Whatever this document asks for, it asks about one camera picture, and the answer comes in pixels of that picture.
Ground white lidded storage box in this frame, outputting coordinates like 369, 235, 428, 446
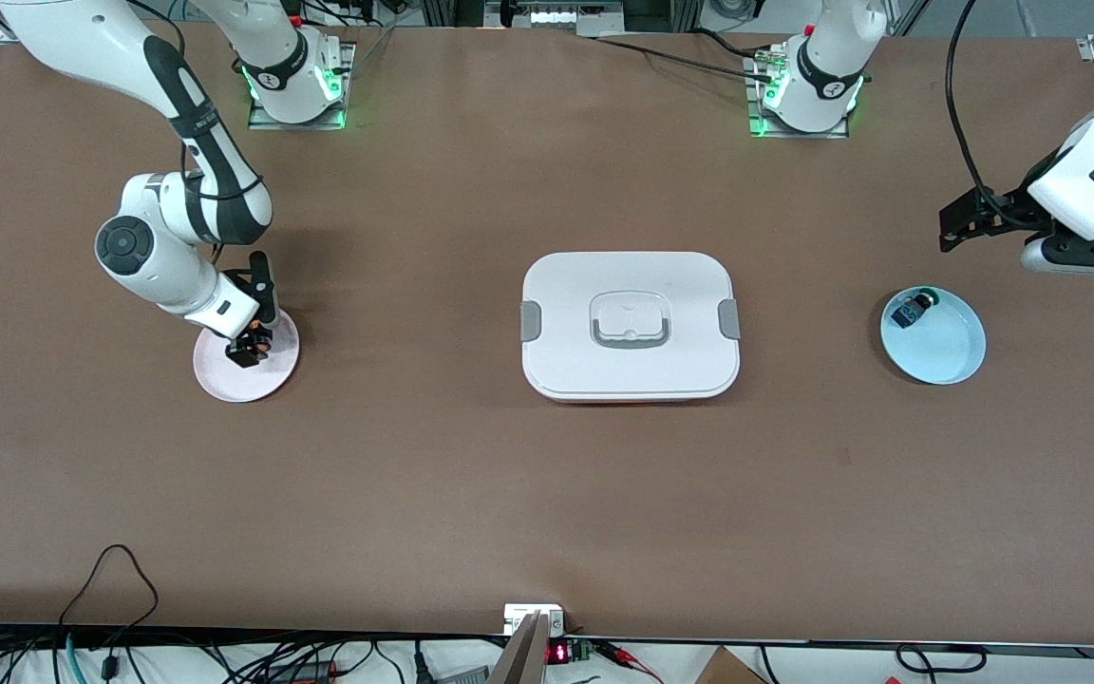
520, 251, 741, 405

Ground small white electronics box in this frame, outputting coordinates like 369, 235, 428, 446
503, 603, 566, 637

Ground pink round plate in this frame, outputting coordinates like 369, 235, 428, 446
193, 309, 301, 404

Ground light blue round plate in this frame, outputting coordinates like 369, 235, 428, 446
879, 285, 988, 386

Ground grey metal bar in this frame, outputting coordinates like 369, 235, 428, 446
487, 611, 554, 684

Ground brown cardboard piece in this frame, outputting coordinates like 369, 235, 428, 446
694, 646, 768, 684

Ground green blue push-button switch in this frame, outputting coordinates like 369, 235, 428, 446
892, 290, 942, 330

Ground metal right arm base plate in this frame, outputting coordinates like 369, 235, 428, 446
247, 42, 358, 132

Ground thin black looped cable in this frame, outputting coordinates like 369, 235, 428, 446
58, 543, 160, 633

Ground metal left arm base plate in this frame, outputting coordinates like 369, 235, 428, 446
745, 52, 850, 141

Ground black cable to arm base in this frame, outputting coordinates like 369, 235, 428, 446
594, 28, 781, 85

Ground black coiled cable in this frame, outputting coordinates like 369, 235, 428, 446
894, 643, 990, 676

